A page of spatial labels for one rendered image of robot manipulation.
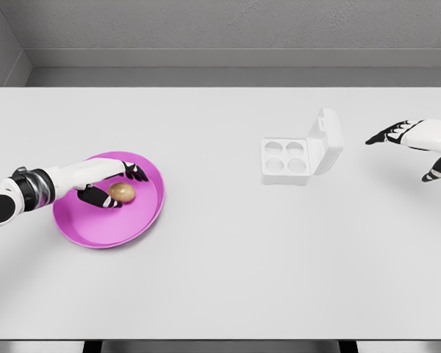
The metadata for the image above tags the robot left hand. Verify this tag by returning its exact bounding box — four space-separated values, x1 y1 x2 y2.
71 158 149 210

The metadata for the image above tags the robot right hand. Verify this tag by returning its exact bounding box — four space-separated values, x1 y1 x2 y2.
365 118 441 183

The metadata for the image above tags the brown egg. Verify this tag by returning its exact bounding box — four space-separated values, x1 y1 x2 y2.
107 182 136 204

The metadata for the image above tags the white egg box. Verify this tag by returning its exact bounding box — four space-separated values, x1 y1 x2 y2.
260 107 345 187

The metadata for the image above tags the pink round plate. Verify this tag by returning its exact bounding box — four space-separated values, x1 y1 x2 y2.
52 151 165 249

